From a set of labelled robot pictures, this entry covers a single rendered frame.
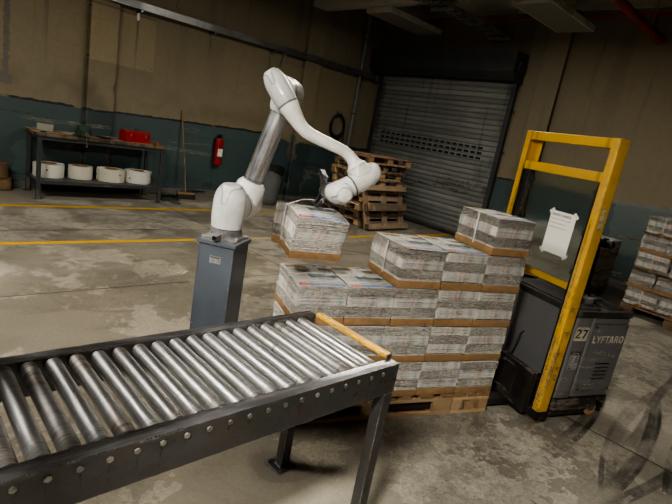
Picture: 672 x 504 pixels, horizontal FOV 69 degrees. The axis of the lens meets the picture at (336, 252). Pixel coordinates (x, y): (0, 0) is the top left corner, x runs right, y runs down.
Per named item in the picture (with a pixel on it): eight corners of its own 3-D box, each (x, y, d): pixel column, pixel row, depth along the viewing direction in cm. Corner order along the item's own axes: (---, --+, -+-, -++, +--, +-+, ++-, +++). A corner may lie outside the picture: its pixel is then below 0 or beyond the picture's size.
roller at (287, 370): (227, 335, 194) (236, 339, 198) (301, 394, 162) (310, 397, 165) (233, 324, 195) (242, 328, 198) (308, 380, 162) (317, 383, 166)
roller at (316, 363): (260, 320, 203) (255, 332, 203) (336, 373, 171) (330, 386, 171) (269, 322, 207) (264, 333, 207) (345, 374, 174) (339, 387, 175)
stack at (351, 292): (258, 389, 304) (278, 261, 285) (419, 382, 351) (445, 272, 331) (274, 427, 270) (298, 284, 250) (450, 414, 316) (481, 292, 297)
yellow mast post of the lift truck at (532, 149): (467, 357, 386) (527, 129, 345) (476, 357, 389) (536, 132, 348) (474, 363, 378) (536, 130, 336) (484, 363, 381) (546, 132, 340)
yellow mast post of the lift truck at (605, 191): (527, 404, 327) (607, 137, 286) (537, 404, 331) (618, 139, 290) (537, 412, 319) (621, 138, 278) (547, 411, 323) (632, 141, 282)
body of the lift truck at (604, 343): (481, 369, 391) (507, 274, 373) (533, 368, 413) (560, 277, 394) (546, 421, 330) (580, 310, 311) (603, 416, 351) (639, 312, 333)
